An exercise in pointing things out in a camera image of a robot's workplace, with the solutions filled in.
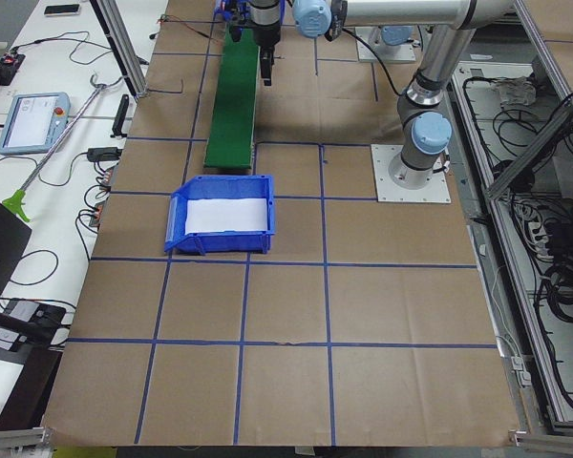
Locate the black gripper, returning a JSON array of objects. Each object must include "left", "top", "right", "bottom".
[{"left": 250, "top": 0, "right": 283, "bottom": 87}]

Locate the blue bin right side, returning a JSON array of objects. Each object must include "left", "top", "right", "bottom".
[{"left": 215, "top": 0, "right": 239, "bottom": 22}]

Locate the blue bin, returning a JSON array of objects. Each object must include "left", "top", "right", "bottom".
[
  {"left": 215, "top": 0, "right": 239, "bottom": 22},
  {"left": 164, "top": 175, "right": 275, "bottom": 255}
]

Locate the green conveyor belt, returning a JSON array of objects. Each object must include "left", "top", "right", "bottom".
[{"left": 204, "top": 30, "right": 258, "bottom": 170}]

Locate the black flat bar tool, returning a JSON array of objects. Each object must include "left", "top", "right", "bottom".
[{"left": 111, "top": 94, "right": 130, "bottom": 138}]

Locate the blue bin left side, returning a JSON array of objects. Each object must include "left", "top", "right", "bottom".
[{"left": 164, "top": 175, "right": 275, "bottom": 255}]

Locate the white foam pad left bin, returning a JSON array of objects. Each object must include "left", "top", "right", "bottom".
[{"left": 185, "top": 198, "right": 268, "bottom": 234}]

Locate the black power adapter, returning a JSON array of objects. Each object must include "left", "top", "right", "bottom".
[{"left": 86, "top": 147, "right": 122, "bottom": 163}]

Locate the smartphone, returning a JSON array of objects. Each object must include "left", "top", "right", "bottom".
[{"left": 44, "top": 3, "right": 81, "bottom": 16}]

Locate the teach pendant tablet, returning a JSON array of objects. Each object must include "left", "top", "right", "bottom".
[{"left": 0, "top": 92, "right": 71, "bottom": 156}]

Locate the reacher grabber tool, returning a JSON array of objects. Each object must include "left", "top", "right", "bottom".
[{"left": 1, "top": 72, "right": 125, "bottom": 223}]

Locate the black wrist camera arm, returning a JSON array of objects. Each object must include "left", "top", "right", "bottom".
[{"left": 228, "top": 1, "right": 246, "bottom": 43}]

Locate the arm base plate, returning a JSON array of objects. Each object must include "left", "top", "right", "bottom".
[
  {"left": 354, "top": 26, "right": 416, "bottom": 64},
  {"left": 371, "top": 144, "right": 451, "bottom": 204}
]

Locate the red black conveyor wire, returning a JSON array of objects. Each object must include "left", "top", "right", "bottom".
[{"left": 148, "top": 13, "right": 225, "bottom": 49}]

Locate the aluminium frame post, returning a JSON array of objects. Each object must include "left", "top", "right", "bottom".
[{"left": 90, "top": 0, "right": 147, "bottom": 99}]

